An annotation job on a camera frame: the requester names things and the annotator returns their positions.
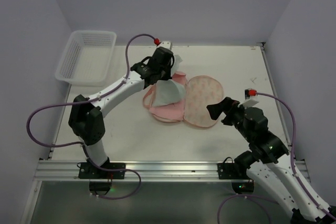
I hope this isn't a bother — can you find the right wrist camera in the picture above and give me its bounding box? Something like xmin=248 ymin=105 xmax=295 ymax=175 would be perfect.
xmin=242 ymin=88 xmax=259 ymax=108

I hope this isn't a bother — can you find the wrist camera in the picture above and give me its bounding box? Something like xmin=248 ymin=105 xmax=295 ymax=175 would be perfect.
xmin=242 ymin=88 xmax=259 ymax=108
xmin=159 ymin=41 xmax=173 ymax=50

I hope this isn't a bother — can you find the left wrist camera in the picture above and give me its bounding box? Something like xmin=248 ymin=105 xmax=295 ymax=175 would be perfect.
xmin=159 ymin=41 xmax=173 ymax=50

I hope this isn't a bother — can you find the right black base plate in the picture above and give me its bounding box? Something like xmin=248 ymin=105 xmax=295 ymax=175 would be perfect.
xmin=217 ymin=157 xmax=248 ymax=180

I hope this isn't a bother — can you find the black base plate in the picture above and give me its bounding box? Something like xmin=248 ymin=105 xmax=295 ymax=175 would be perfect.
xmin=217 ymin=157 xmax=248 ymax=180
xmin=77 ymin=162 xmax=126 ymax=179

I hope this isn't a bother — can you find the floral mesh laundry bag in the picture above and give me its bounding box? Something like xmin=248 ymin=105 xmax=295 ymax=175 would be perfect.
xmin=142 ymin=71 xmax=225 ymax=130

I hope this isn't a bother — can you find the aluminium mounting rail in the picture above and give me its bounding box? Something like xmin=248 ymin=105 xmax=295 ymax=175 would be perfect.
xmin=34 ymin=159 xmax=310 ymax=182

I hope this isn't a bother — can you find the white plastic mesh basket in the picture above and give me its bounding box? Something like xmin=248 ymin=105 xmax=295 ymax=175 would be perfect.
xmin=55 ymin=30 xmax=117 ymax=87

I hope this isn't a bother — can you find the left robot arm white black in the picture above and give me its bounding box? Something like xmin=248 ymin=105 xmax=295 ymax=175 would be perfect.
xmin=68 ymin=42 xmax=175 ymax=168

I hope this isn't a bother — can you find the light green bra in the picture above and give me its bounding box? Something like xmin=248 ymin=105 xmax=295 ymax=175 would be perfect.
xmin=152 ymin=55 xmax=186 ymax=107

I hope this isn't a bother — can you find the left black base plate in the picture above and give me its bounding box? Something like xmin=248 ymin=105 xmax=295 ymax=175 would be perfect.
xmin=77 ymin=162 xmax=126 ymax=179

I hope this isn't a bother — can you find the pink bra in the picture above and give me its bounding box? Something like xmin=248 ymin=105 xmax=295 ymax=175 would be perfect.
xmin=143 ymin=79 xmax=187 ymax=123

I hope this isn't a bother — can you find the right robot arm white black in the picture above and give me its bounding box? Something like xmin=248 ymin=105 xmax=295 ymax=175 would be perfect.
xmin=207 ymin=90 xmax=335 ymax=223

